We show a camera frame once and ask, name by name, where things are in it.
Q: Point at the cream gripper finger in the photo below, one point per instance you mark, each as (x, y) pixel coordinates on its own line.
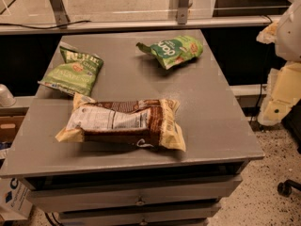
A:
(273, 111)

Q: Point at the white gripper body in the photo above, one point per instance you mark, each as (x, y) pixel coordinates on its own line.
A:
(290, 37)

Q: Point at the green rice chip bag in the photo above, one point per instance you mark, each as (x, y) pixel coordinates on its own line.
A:
(173, 52)

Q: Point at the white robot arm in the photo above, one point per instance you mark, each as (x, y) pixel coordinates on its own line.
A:
(286, 35)

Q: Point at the brown and cream snack bag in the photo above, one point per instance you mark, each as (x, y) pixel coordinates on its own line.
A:
(143, 123)

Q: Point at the green jalapeno kettle chip bag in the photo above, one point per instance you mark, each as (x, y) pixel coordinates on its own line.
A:
(77, 73)

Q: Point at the black office chair wheel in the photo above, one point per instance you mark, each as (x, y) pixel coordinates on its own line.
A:
(285, 189)

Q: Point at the lower grey drawer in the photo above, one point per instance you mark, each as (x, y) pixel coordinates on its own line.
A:
(141, 216)

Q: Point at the grey drawer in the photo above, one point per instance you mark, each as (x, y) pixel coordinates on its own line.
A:
(141, 216)
(100, 197)

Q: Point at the grey drawer cabinet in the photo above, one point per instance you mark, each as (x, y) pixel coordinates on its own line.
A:
(218, 138)

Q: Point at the upper grey drawer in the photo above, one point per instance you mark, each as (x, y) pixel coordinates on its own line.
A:
(100, 197)

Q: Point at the brown cardboard box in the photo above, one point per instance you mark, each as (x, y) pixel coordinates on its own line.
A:
(9, 127)

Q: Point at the white dome object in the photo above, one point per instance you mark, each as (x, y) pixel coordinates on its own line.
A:
(6, 98)

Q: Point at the white and blue cardboard box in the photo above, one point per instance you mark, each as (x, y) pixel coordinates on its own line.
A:
(13, 202)

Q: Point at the right metal frame bracket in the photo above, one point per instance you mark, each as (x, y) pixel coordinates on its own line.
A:
(182, 11)

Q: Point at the metal frame bracket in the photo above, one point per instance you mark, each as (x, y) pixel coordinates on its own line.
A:
(182, 11)
(61, 17)

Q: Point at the left metal frame bracket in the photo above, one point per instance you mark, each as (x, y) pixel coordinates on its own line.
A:
(61, 17)

